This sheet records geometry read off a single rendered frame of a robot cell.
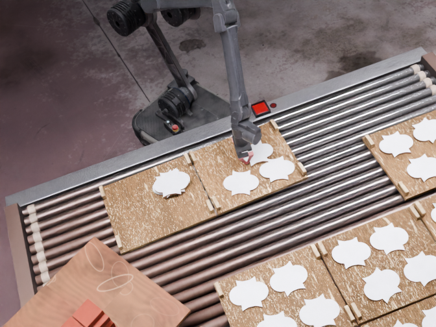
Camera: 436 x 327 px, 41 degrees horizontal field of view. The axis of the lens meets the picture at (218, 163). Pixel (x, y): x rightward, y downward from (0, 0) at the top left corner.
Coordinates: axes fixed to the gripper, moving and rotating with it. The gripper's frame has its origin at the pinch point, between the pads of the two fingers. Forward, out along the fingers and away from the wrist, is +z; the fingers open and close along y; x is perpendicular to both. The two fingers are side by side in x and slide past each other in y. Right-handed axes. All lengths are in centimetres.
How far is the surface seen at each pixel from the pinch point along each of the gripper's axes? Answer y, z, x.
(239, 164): -3.0, 1.1, 3.4
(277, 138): 5.6, 1.7, -16.2
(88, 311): -73, -36, 63
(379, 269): -66, 5, -34
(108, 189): 2, -2, 60
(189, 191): -10.0, 0.2, 27.0
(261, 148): 1.0, 0.1, -8.0
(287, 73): 138, 91, -53
